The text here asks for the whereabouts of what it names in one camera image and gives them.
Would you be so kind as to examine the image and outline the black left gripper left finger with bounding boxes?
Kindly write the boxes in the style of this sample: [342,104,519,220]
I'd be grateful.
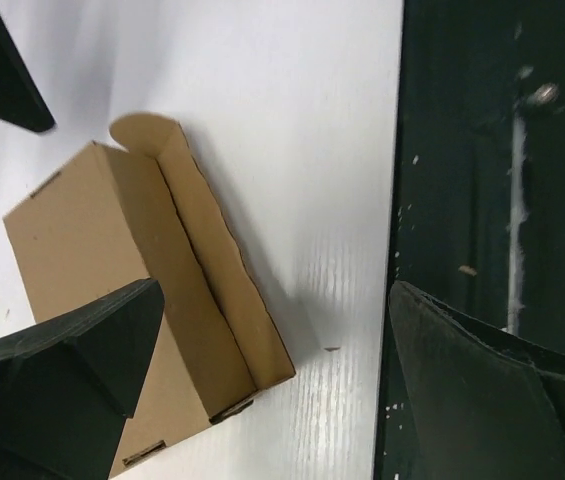
[0,279,164,479]

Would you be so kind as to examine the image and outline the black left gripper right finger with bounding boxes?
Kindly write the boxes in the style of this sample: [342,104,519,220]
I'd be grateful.
[389,281,565,479]

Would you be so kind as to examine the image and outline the brown cardboard box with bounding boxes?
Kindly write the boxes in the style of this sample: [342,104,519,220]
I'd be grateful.
[1,112,297,478]

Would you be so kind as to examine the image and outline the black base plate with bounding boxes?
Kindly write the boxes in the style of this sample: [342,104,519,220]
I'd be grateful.
[373,1,565,479]

